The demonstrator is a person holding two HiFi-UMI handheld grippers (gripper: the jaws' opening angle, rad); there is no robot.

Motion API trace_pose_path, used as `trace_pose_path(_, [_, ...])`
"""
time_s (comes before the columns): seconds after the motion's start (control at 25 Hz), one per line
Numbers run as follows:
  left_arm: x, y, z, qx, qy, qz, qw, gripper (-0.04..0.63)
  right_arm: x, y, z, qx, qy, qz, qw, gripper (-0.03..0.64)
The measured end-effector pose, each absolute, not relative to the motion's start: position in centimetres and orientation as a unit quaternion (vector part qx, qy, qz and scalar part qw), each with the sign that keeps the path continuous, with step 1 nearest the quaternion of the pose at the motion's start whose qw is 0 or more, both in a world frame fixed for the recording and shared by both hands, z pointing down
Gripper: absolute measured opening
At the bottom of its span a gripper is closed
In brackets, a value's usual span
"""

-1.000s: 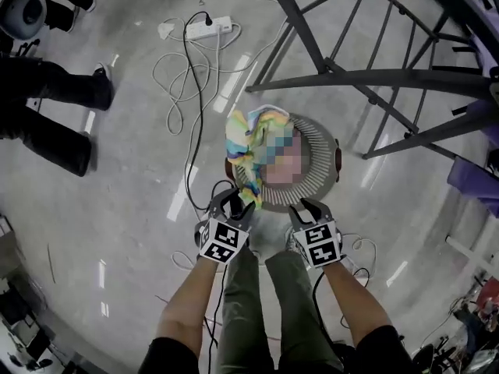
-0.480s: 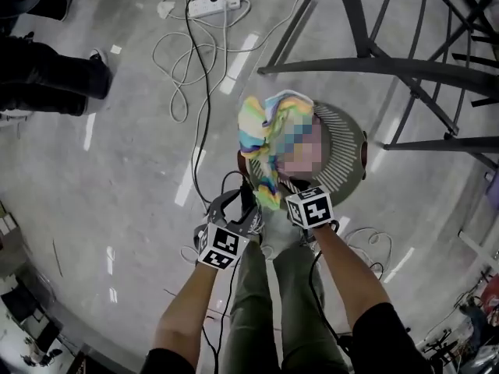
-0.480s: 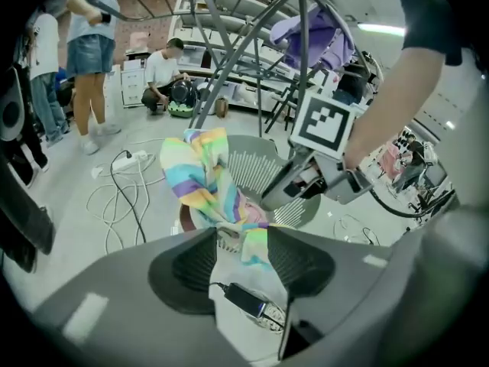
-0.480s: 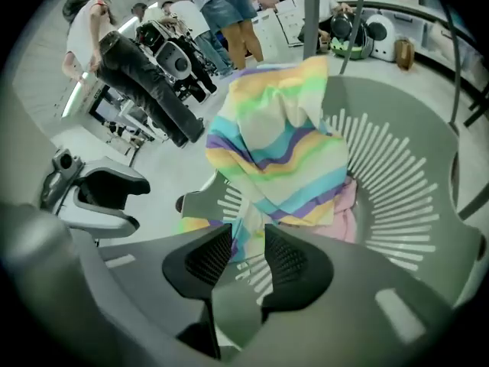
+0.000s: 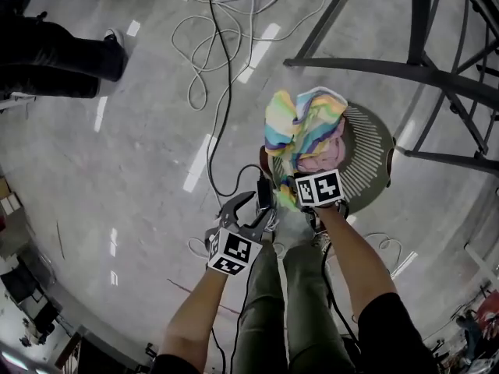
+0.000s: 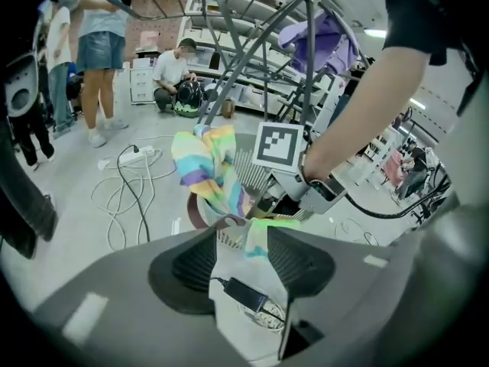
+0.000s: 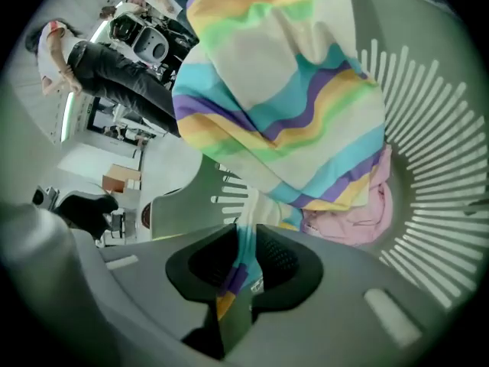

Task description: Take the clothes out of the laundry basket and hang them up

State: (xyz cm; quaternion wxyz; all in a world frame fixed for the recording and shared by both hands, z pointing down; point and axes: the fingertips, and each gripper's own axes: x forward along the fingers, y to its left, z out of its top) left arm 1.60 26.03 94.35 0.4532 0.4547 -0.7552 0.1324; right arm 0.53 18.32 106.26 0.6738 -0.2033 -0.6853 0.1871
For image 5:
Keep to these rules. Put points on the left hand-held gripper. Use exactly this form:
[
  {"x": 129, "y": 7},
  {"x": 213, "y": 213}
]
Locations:
[{"x": 234, "y": 251}]

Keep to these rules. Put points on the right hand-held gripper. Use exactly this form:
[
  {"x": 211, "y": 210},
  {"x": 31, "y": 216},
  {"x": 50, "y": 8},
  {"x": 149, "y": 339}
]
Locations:
[{"x": 319, "y": 187}]

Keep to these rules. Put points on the pink garment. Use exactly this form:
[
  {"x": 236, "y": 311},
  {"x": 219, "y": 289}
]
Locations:
[{"x": 323, "y": 154}]

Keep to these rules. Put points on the rainbow striped garment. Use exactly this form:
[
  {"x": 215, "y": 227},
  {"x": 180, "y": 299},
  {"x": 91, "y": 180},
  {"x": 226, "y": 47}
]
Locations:
[{"x": 300, "y": 123}]

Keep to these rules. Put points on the grey metal drying rack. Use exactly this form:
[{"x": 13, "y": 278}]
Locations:
[{"x": 420, "y": 14}]

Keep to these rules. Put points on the person's left forearm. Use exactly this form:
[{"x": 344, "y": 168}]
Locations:
[{"x": 195, "y": 310}]

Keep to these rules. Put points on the person's right forearm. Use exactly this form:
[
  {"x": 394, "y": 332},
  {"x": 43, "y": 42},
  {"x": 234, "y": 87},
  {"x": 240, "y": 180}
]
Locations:
[{"x": 358, "y": 263}]

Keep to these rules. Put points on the black power adapter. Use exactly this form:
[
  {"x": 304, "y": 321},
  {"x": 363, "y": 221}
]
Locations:
[{"x": 265, "y": 193}]

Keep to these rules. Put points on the person's right sneaker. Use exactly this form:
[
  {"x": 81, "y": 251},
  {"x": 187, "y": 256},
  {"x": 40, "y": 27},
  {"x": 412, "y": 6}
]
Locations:
[{"x": 321, "y": 240}]

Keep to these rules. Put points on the dark red stool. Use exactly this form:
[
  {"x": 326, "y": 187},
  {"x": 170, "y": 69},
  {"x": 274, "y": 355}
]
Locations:
[{"x": 266, "y": 162}]

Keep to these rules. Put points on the grey slatted laundry basket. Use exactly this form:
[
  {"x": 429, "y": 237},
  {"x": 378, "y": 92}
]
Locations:
[{"x": 366, "y": 146}]

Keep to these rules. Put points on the person's olive trousers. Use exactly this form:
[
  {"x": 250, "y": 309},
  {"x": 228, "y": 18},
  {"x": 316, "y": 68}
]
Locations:
[{"x": 304, "y": 318}]

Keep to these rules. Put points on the person's black t-shirt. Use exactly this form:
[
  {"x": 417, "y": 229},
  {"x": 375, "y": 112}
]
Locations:
[{"x": 393, "y": 337}]

